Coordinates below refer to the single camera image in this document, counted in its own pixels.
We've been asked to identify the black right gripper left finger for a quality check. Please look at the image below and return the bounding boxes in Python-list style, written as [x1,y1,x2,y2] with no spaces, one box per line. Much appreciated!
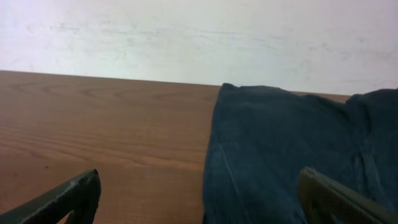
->
[1,169,101,224]

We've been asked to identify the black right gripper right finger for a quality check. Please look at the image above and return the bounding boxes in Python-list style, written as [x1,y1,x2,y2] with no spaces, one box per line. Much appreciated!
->
[297,167,397,224]

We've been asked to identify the teal blue shorts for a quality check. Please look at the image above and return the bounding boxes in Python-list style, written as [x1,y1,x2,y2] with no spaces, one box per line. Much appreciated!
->
[203,83,397,223]

